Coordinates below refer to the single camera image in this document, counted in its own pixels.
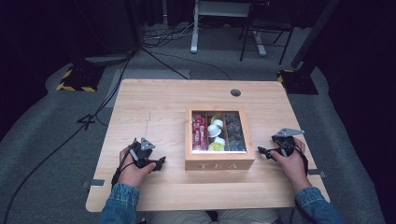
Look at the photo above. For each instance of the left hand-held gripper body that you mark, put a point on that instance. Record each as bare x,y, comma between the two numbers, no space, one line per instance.
141,154

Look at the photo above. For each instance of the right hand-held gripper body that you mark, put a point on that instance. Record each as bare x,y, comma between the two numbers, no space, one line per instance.
285,144

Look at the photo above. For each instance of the wooden tea box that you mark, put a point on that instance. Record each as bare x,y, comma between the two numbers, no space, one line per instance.
218,161

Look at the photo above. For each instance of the person's left hand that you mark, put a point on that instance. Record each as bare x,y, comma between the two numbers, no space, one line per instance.
132,175

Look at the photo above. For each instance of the person's right hand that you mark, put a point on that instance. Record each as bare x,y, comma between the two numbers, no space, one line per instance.
292,168

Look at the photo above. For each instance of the pile of dark tea packets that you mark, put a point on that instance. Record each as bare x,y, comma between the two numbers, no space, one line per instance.
235,132

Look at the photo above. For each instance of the grey tape strip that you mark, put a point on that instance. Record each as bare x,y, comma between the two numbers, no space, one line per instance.
94,183
317,173

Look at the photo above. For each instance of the small white capsule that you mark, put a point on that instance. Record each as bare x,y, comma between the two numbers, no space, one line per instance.
219,123
220,141

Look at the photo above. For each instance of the bundle of red sachets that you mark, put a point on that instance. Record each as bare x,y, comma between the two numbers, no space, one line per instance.
199,133

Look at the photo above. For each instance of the yellow-green capsule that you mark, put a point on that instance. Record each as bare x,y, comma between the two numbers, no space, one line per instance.
214,119
216,147

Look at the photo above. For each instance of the large white capsule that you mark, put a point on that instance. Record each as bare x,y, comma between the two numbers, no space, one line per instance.
214,131

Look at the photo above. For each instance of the person's left leg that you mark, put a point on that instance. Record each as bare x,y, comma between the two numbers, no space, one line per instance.
180,217

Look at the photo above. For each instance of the person's leg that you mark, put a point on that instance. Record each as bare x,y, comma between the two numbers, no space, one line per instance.
249,217
180,217

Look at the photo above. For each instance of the person's right leg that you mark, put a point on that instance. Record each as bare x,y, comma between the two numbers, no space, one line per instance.
249,217

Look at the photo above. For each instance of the slanted black stand pole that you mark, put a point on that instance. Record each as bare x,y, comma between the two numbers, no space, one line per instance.
314,31

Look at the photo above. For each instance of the black metal chair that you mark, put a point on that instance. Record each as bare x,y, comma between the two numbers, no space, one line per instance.
267,28

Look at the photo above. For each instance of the white desk frame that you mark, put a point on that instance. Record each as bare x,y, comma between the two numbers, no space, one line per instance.
194,31

